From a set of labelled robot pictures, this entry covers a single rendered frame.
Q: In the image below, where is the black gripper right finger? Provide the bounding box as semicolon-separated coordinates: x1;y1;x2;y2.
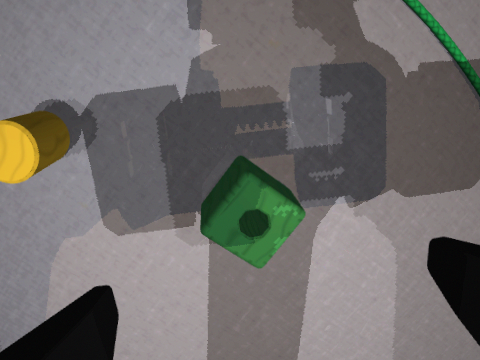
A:
427;237;480;347

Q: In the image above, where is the green wooden block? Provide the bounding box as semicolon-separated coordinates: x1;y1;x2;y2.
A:
200;156;305;268

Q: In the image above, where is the thin wooden stick with green cord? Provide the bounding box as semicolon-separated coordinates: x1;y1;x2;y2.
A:
404;0;480;96

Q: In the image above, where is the yellow wooden cylinder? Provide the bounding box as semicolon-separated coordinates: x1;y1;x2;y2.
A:
0;111;69;183

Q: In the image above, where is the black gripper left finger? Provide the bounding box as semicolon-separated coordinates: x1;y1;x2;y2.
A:
0;285;119;360

